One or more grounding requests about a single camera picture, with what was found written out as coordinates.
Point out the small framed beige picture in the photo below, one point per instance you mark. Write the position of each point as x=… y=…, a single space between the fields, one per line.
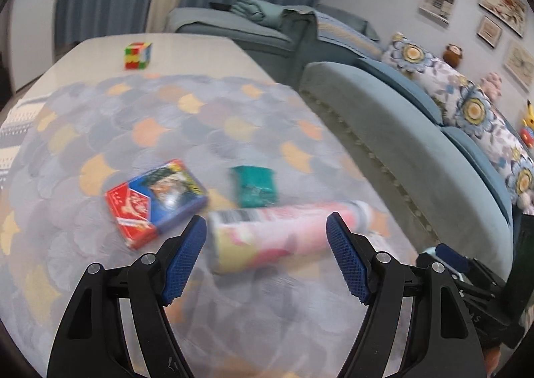
x=489 y=31

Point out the blue-green fabric sofa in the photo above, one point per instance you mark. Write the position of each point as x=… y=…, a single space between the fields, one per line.
x=396 y=144

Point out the brown monkey plush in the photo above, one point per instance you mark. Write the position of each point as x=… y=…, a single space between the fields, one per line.
x=453 y=54

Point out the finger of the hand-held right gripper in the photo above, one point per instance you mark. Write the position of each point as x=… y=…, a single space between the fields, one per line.
x=452 y=257

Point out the pink tube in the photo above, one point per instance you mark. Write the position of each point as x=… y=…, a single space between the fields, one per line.
x=283 y=236

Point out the newspaper print wall picture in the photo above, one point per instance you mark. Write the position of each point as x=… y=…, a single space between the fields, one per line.
x=437 y=5

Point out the teal sofa throw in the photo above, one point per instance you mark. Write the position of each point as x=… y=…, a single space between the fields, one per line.
x=333 y=31

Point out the large floral framed picture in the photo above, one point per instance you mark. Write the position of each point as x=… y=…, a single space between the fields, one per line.
x=502 y=4

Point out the folded teal blanket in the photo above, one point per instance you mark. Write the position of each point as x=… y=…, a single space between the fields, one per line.
x=254 y=10

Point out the striped grey and cream rug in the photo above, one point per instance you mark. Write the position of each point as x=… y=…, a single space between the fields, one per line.
x=16 y=140

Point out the blue cushion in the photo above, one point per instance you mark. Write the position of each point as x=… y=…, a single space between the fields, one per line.
x=400 y=88
x=479 y=165

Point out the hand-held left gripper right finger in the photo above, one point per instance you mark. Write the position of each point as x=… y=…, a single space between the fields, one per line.
x=348 y=263

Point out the pink plush toy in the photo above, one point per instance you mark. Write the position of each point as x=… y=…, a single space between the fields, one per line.
x=492 y=86

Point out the butterfly wall picture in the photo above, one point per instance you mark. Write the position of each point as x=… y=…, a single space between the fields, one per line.
x=520 y=65

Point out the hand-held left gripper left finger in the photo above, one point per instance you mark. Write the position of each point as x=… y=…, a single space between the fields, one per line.
x=183 y=263

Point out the grey scallop patterned table mat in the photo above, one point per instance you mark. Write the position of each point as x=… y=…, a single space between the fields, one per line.
x=125 y=123

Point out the yellow plush toy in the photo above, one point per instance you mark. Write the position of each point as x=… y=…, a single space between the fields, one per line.
x=527 y=127

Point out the multicoloured puzzle cube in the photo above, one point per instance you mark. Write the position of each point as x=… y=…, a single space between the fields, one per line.
x=137 y=55

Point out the red and blue card box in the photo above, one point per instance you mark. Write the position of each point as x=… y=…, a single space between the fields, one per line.
x=154 y=202

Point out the small green packet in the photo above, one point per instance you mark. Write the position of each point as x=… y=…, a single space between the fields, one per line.
x=254 y=188

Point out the floral cushion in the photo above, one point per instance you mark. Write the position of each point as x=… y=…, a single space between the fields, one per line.
x=421 y=60
x=492 y=131

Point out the black remote control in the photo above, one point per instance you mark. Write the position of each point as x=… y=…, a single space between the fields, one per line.
x=219 y=6

